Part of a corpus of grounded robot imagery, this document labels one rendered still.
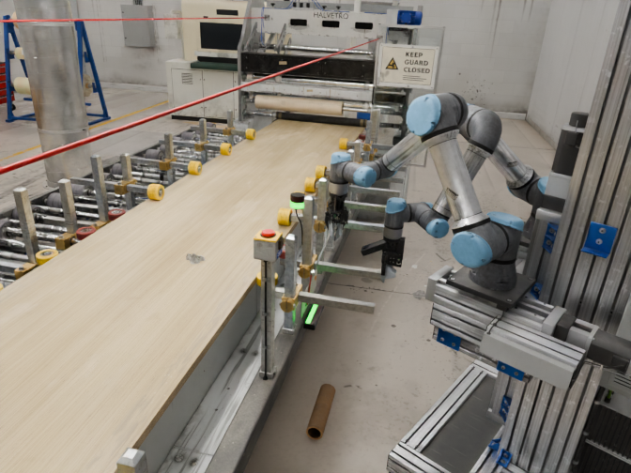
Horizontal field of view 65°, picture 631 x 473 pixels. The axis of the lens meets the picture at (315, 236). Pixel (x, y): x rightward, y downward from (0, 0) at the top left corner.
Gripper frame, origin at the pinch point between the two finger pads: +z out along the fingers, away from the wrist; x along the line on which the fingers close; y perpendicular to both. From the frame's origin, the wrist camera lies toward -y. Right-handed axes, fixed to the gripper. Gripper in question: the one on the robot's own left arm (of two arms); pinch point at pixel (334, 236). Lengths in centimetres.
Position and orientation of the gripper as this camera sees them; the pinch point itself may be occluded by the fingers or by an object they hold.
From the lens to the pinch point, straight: 202.7
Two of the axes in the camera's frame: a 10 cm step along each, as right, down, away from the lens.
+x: 9.9, -0.1, 1.2
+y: 1.1, 4.2, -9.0
